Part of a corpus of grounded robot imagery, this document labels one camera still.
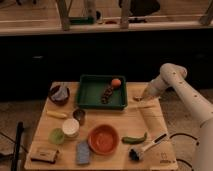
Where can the green chili pepper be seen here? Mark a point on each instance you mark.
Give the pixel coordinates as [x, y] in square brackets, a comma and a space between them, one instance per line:
[134, 140]

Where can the dark brown bowl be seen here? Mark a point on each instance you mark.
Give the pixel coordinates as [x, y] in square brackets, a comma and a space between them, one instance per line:
[53, 91]

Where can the green plastic cup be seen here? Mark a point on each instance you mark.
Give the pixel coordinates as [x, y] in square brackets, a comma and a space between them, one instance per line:
[56, 136]

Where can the blue sponge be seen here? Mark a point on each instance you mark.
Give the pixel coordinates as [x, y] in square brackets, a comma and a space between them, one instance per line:
[82, 153]

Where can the small metal cup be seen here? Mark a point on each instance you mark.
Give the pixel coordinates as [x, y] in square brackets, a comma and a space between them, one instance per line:
[79, 115]

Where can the red bowl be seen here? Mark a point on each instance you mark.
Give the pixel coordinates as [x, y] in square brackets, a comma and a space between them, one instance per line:
[103, 139]

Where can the yellow banana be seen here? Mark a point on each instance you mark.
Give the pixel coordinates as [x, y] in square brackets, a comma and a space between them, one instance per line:
[56, 114]

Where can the green plastic tray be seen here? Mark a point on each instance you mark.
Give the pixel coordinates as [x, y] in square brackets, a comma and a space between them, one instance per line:
[91, 90]

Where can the brown wooden block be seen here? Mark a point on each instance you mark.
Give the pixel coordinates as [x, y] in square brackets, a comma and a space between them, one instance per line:
[47, 155]

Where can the orange ball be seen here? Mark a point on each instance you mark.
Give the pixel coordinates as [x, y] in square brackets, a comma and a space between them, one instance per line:
[116, 83]

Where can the grey crumpled cloth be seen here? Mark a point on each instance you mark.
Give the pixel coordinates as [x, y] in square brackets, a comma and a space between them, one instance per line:
[61, 94]

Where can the white dish brush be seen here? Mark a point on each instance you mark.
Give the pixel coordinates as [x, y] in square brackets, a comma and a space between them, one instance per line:
[137, 153]

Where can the black stand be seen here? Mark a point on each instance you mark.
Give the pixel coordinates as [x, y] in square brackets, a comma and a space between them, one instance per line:
[19, 131]

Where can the white cup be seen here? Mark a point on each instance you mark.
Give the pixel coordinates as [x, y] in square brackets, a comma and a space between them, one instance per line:
[70, 127]

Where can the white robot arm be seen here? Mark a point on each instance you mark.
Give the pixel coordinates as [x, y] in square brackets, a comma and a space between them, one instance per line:
[172, 75]

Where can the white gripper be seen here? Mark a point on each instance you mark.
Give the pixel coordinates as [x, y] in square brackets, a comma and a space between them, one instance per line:
[154, 89]

